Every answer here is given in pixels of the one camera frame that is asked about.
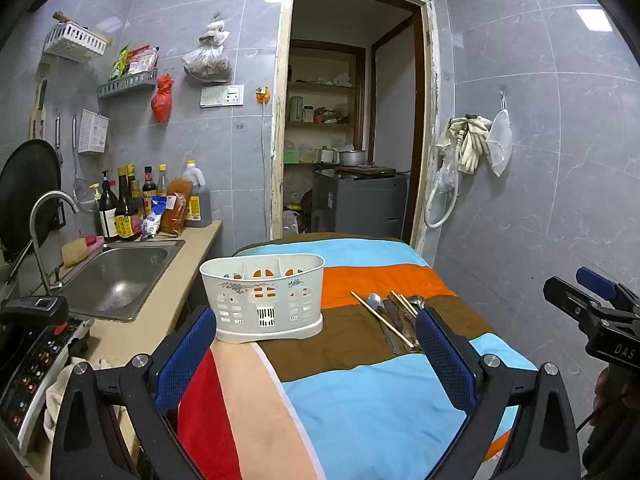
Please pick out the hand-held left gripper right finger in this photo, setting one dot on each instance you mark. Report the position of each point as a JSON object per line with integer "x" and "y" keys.
{"x": 445, "y": 365}

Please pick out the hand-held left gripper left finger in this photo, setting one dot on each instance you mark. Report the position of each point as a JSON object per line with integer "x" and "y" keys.
{"x": 186, "y": 357}

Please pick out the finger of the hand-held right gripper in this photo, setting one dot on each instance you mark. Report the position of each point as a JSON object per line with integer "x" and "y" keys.
{"x": 595, "y": 281}
{"x": 567, "y": 297}

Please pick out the metal fork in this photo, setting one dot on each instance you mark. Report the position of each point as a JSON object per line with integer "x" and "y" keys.
{"x": 407, "y": 327}

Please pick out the metal spoon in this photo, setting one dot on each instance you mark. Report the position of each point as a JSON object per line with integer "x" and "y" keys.
{"x": 416, "y": 302}
{"x": 376, "y": 302}

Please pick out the metal table knife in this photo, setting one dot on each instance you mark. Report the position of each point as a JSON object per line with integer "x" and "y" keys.
{"x": 391, "y": 320}

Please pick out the wooden chopstick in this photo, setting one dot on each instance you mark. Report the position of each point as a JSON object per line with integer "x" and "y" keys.
{"x": 380, "y": 317}
{"x": 402, "y": 302}

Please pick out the white plastic utensil caddy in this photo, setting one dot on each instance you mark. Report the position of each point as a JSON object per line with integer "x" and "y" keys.
{"x": 270, "y": 310}

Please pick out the person's right hand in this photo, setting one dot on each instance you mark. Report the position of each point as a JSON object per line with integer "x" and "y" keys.
{"x": 606, "y": 390}

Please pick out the striped colourful blanket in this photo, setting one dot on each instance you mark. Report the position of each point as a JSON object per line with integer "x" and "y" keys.
{"x": 360, "y": 410}

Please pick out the stainless steel sink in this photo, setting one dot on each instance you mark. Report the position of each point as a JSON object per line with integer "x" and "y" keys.
{"x": 115, "y": 280}

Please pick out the blue and white packet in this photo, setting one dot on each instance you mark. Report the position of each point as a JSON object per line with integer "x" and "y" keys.
{"x": 154, "y": 217}

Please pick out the induction cooker control panel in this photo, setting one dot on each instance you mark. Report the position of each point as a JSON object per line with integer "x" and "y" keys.
{"x": 40, "y": 375}

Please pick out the pink scrub brush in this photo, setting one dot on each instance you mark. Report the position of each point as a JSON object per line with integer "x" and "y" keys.
{"x": 95, "y": 241}

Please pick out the orange food packet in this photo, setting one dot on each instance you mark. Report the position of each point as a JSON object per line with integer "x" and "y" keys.
{"x": 176, "y": 210}

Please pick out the large soy sauce bottle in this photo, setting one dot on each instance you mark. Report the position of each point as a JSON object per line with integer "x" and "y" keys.
{"x": 127, "y": 220}

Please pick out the yellow sponge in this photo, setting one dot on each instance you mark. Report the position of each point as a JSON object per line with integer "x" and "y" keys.
{"x": 75, "y": 253}

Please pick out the cooking oil jug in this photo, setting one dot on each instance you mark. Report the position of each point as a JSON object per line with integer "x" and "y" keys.
{"x": 197, "y": 195}

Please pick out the white mesh bag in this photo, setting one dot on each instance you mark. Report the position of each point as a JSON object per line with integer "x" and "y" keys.
{"x": 500, "y": 142}

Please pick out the clear hanging plastic bag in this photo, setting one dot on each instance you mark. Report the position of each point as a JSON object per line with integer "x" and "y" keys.
{"x": 446, "y": 177}

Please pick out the clear plastic jug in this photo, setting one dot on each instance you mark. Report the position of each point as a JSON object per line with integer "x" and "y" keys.
{"x": 291, "y": 222}

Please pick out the red label sauce bottle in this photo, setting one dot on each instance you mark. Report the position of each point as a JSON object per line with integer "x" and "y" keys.
{"x": 149, "y": 187}

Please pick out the yellow cap sauce bottle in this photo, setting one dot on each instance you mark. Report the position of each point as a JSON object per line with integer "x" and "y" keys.
{"x": 134, "y": 187}

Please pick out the clear yellow cap bottle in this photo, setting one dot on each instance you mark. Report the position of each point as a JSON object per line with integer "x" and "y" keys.
{"x": 162, "y": 180}

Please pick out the grey washing machine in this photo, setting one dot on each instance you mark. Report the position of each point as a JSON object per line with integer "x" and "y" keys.
{"x": 360, "y": 205}

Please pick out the cream rubber gloves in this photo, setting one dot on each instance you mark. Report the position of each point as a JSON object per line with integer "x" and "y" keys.
{"x": 472, "y": 142}

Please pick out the curved metal faucet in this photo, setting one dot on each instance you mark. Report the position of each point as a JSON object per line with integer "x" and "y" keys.
{"x": 37, "y": 220}

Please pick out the dark wooden board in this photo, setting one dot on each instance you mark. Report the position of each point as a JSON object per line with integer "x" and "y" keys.
{"x": 365, "y": 170}

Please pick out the black wok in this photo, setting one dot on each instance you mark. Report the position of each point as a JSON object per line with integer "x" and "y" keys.
{"x": 27, "y": 195}

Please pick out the green box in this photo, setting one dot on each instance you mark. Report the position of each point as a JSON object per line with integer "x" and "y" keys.
{"x": 294, "y": 156}

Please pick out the metal cooking pot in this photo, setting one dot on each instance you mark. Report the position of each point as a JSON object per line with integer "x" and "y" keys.
{"x": 350, "y": 156}

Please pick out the white hanging holder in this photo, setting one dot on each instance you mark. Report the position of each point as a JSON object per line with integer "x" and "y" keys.
{"x": 93, "y": 132}

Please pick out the metal spatula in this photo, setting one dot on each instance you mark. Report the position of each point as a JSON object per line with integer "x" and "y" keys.
{"x": 58, "y": 140}

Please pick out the red plastic bag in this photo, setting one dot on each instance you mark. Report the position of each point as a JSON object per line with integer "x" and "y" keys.
{"x": 162, "y": 100}

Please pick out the wooden pantry shelf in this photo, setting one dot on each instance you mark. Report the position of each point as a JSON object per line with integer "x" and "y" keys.
{"x": 320, "y": 127}

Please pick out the green thermos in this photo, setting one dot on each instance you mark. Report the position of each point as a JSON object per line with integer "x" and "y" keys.
{"x": 296, "y": 109}

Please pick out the orange plug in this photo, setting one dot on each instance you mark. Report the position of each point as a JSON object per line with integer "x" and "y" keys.
{"x": 262, "y": 95}

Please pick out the bamboo cutting board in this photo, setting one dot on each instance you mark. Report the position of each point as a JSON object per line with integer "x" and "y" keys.
{"x": 37, "y": 110}

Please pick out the clear bag of dried goods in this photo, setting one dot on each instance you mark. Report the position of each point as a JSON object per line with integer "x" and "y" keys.
{"x": 207, "y": 65}

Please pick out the red white seasoning packet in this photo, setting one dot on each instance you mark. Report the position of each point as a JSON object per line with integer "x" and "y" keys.
{"x": 142, "y": 60}

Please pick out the green yellow snack packet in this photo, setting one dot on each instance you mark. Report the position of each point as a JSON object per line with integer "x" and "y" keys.
{"x": 119, "y": 62}

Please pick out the white wall switch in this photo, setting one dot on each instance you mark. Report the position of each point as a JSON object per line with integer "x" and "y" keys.
{"x": 212, "y": 96}

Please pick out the wooden door frame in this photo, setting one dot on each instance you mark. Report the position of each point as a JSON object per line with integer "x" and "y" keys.
{"x": 280, "y": 110}

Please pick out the white wall socket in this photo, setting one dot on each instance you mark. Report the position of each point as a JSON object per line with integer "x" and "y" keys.
{"x": 233, "y": 95}

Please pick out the grey wall shelf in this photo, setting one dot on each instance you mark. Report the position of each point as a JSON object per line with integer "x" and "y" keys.
{"x": 127, "y": 85}

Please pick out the white wall basket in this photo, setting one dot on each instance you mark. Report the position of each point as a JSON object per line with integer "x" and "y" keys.
{"x": 75, "y": 42}

